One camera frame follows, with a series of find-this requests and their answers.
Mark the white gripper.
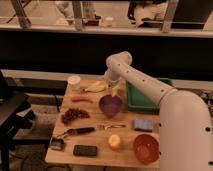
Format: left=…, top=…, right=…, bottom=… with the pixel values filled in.
left=107, top=80, right=125, bottom=97

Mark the yellow banana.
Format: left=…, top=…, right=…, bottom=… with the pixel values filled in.
left=84, top=81, right=105, bottom=93

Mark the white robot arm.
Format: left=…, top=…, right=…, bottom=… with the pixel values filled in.
left=105, top=51, right=213, bottom=171

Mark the green plastic tray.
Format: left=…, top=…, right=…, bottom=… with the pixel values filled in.
left=125, top=77, right=175, bottom=113

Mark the purple bowl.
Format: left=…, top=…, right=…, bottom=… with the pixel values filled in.
left=99, top=95, right=122, bottom=117

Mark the silver fork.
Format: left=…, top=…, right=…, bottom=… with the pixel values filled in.
left=97, top=125, right=126, bottom=130

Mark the white plastic cup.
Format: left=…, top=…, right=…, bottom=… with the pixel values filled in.
left=68, top=75, right=81, bottom=91

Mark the blue sponge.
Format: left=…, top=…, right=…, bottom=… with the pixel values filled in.
left=133, top=120, right=153, bottom=132

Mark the yellow apple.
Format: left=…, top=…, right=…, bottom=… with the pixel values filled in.
left=108, top=134, right=121, bottom=150

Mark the bunch of dark grapes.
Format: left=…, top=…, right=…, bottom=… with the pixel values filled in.
left=61, top=108, right=89, bottom=125

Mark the red bowl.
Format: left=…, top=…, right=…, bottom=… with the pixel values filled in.
left=133, top=134, right=159, bottom=165

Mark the black rectangular case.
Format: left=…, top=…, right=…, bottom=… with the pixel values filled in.
left=73, top=145, right=97, bottom=157

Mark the small black metal box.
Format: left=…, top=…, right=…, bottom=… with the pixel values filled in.
left=50, top=138, right=65, bottom=151

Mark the black chair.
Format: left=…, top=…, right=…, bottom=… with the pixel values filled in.
left=0, top=71, right=32, bottom=171

